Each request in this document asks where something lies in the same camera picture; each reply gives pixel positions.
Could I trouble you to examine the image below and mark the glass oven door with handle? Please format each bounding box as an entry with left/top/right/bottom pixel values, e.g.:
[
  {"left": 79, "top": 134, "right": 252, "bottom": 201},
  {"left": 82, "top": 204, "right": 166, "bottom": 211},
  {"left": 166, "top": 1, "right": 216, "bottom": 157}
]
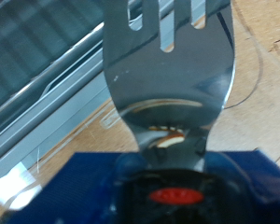
[{"left": 0, "top": 0, "right": 265, "bottom": 216}]

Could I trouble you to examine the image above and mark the silver toaster oven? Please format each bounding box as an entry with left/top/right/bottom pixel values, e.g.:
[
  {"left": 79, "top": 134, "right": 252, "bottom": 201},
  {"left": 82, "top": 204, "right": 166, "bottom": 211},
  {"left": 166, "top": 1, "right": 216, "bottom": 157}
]
[{"left": 0, "top": 0, "right": 175, "bottom": 147}]

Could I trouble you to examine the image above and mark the wire oven rack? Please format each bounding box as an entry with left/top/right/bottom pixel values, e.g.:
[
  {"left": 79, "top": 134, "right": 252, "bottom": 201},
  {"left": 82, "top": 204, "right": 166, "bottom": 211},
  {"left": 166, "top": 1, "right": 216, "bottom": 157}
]
[{"left": 0, "top": 0, "right": 105, "bottom": 113}]

